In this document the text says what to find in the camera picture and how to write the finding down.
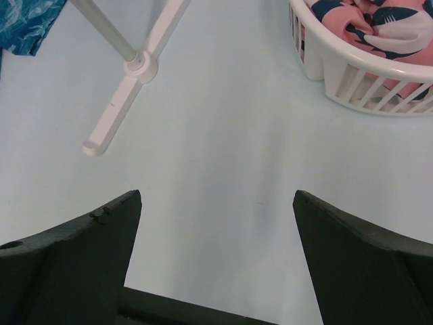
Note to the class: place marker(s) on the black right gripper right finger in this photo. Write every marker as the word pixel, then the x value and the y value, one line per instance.
pixel 363 273

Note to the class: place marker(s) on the white plastic laundry basket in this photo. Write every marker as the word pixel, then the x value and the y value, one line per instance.
pixel 354 78

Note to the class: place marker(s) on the white clothes rack stand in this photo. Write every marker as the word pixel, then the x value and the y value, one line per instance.
pixel 140 66

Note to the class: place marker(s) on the pink shark print shorts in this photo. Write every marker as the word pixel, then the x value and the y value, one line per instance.
pixel 399 31

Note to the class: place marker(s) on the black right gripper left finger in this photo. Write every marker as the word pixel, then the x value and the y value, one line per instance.
pixel 74 272

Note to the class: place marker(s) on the blue fish print shorts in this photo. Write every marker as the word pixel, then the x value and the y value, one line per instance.
pixel 26 23

